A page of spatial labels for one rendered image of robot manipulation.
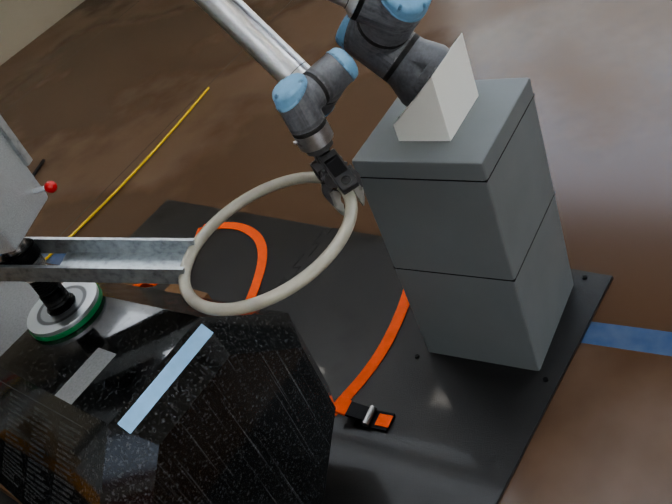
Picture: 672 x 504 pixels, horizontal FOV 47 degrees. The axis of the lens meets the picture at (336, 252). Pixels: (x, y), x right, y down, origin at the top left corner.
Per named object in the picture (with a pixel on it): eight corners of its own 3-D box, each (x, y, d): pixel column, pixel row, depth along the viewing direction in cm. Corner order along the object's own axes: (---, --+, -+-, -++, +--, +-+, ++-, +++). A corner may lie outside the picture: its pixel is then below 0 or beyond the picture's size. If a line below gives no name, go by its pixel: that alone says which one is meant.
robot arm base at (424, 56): (424, 80, 221) (397, 59, 220) (458, 37, 206) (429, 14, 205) (398, 118, 210) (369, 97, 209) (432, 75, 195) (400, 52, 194)
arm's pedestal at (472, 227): (462, 264, 295) (399, 73, 244) (593, 277, 267) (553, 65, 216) (410, 363, 267) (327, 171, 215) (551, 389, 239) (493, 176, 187)
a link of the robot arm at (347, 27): (404, 50, 217) (354, 12, 216) (425, 19, 201) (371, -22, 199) (376, 88, 212) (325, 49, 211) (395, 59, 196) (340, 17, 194)
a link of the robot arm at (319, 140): (332, 123, 178) (297, 145, 177) (340, 139, 181) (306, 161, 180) (318, 111, 185) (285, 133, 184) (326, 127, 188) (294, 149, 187)
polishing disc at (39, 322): (113, 286, 211) (111, 283, 210) (59, 343, 199) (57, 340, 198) (67, 275, 223) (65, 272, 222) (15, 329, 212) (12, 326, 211)
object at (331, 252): (160, 339, 178) (153, 331, 177) (206, 209, 215) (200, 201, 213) (351, 288, 162) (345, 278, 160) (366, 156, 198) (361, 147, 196)
